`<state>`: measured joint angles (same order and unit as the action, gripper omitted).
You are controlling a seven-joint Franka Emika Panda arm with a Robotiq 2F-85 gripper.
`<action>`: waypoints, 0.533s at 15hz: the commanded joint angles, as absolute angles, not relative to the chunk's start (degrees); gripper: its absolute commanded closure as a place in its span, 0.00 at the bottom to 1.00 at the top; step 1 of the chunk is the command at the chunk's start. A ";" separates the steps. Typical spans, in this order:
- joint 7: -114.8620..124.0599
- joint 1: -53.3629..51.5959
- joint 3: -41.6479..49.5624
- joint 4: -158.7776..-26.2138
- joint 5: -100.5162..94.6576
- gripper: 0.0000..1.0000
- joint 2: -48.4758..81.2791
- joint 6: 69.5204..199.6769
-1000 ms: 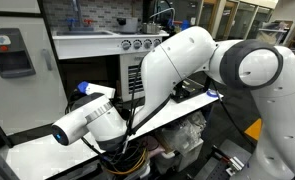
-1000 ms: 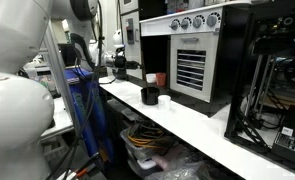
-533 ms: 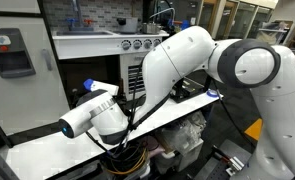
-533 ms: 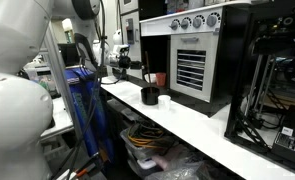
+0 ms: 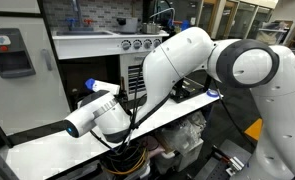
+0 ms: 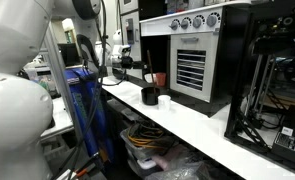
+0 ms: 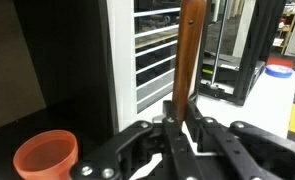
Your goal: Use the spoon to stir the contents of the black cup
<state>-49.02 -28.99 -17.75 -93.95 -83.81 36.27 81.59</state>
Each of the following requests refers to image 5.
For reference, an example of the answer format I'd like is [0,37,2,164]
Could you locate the silver toy pot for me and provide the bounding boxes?
[141,21,162,35]

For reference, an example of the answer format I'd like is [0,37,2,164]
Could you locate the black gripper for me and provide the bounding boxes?
[116,88,137,111]

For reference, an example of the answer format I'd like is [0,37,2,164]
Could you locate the aluminium extrusion rail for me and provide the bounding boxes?
[192,139,252,180]

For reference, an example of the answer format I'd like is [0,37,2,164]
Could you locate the yellow cables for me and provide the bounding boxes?
[104,147,149,176]

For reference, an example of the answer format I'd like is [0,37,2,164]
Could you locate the blue tape roll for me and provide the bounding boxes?
[205,88,221,99]

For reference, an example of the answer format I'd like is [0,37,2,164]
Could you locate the white toy fridge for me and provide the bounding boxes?
[0,9,72,138]

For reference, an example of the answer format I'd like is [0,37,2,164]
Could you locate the toy sink faucet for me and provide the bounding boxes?
[66,0,95,33]

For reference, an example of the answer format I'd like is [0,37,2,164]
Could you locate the grey toy pot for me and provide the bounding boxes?
[116,17,139,35]

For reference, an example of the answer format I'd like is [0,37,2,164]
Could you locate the clear plastic bag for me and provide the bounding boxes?
[154,111,208,155]

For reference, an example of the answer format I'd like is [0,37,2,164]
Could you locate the clear plastic bin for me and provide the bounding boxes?
[152,137,205,175]

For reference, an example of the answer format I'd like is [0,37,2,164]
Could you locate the white toy stove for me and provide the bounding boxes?
[51,29,171,101]

